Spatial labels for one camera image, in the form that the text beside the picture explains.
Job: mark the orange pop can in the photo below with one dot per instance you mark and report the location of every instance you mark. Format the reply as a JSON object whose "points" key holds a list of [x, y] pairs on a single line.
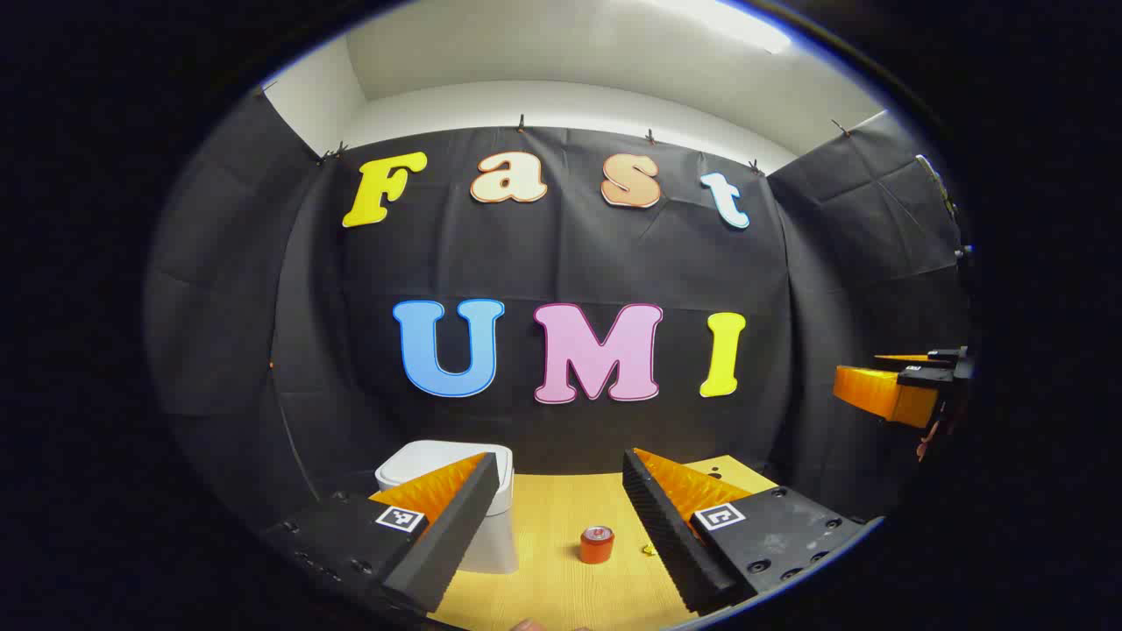
{"points": [[596, 548]]}

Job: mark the black backdrop cloth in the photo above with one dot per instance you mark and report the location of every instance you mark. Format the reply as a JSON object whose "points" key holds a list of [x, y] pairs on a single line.
{"points": [[570, 263]]}

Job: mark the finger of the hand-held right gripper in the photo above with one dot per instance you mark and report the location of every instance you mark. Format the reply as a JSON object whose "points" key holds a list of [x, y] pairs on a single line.
{"points": [[877, 390], [920, 357]]}

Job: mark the white desktop garbage bin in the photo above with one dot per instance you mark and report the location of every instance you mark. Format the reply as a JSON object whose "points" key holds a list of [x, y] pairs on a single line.
{"points": [[500, 535]]}

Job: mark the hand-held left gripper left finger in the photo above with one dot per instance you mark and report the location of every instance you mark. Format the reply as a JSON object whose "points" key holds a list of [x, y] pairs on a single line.
{"points": [[456, 535]]}

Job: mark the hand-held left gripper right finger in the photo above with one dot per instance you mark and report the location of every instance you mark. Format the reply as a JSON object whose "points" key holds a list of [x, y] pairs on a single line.
{"points": [[662, 535]]}

